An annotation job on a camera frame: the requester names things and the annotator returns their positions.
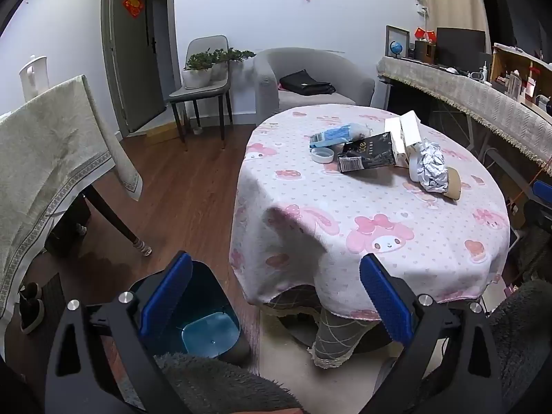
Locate white kettle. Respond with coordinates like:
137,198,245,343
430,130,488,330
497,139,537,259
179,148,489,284
18,55,49,103

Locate grey door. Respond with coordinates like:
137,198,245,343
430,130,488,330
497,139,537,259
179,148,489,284
101,0,167,136

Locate grey armchair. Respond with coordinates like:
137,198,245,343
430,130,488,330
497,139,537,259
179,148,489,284
254,47,376,126

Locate grey dining chair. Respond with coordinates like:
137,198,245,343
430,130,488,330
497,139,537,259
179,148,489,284
167,35,234,151

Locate white tape roll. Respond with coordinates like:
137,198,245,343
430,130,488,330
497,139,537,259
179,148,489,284
408,147,425,187

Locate white paper box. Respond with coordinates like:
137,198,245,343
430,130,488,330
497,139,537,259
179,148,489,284
384,111,425,169

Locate black carton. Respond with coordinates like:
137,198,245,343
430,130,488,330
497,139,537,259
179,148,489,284
337,131,397,174

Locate picture frame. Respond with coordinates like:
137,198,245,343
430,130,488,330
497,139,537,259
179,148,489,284
385,25,410,59

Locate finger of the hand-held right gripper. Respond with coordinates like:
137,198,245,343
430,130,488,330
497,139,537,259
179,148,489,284
523,202,552,230
533,179,552,205

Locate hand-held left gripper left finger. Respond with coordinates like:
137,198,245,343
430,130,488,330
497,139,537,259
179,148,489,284
45,250,194,414

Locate dark wooden box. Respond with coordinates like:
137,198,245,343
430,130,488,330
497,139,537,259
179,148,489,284
415,40,437,65

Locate flat cardboard piece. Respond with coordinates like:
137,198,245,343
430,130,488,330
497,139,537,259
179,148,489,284
144,123,179,144

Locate brown paper cup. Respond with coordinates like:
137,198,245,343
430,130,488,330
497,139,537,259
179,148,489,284
444,167,463,201

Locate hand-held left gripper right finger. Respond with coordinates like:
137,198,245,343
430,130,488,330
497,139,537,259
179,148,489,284
359,254,505,414

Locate dark blue trash bin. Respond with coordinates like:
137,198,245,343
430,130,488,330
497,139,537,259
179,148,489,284
128,261,253,366

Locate dark wooden table leg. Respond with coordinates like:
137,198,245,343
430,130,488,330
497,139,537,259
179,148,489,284
84,185,154,257

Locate beige fringed desk cloth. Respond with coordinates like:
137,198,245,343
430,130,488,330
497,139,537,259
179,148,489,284
377,56,552,177

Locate grey fleece pants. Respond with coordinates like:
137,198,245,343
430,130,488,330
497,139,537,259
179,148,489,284
153,279,552,414

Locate pink printed tablecloth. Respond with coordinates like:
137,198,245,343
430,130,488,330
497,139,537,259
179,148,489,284
228,104,512,317

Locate blue white plastic packet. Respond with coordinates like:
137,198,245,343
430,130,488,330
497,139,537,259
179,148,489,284
309,123,372,149

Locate black monitor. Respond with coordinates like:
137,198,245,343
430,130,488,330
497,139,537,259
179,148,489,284
435,27,486,72

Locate wooden bookshelf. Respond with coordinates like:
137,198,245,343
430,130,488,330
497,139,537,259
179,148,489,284
492,43,552,108

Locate beige lattice under cloth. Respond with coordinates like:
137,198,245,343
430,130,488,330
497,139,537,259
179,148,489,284
259,285,389,369

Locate grey green table cloth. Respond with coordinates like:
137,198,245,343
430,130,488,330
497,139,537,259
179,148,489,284
0,75,144,324

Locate cream rug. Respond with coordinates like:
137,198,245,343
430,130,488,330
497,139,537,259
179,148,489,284
254,306,406,380

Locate beige curtain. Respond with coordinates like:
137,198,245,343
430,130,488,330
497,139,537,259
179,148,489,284
418,0,488,48

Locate black bag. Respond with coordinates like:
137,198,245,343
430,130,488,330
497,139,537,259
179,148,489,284
278,69,336,96

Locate foil ball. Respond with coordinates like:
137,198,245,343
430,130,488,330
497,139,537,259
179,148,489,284
414,138,449,194

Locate black floor mat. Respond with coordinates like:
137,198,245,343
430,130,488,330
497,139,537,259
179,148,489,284
42,273,66,311

